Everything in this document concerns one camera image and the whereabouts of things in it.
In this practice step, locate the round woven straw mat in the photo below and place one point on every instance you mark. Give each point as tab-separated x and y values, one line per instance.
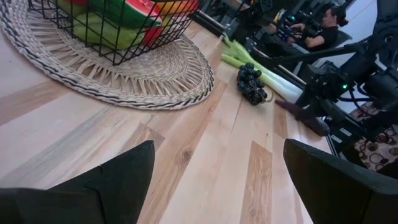
140	81

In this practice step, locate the circle patterned fabric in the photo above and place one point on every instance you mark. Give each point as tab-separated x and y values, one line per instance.
376	152

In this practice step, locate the purple eggplant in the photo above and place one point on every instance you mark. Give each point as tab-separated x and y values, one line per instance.
306	119

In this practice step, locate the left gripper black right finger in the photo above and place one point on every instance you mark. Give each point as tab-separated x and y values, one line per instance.
342	196

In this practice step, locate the green white celery stalk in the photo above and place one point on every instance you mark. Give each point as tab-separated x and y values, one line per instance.
276	82

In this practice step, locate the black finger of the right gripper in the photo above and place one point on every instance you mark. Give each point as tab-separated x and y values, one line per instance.
311	104
334	112

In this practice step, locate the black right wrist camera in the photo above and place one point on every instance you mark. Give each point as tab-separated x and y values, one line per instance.
342	85

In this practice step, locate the orange red mango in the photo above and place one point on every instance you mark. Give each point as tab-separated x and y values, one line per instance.
177	6

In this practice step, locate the watermelon slice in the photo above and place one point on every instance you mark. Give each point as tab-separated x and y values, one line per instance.
130	14

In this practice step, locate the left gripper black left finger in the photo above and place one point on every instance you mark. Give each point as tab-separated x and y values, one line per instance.
118	193

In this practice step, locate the dark grape bunch with leaf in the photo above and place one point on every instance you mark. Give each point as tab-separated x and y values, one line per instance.
250	84

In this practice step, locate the person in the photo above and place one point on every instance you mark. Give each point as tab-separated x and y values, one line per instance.
323	34

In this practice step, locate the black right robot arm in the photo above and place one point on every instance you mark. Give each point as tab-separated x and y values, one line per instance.
382	37

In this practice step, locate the yellow green apple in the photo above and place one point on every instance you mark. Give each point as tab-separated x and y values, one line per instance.
167	21

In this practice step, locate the red apple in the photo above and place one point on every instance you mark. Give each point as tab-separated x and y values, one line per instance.
74	2

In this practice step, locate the red bell pepper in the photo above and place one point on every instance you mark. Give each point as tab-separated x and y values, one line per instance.
152	35

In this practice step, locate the green pear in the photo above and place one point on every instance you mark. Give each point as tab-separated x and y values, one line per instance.
70	7

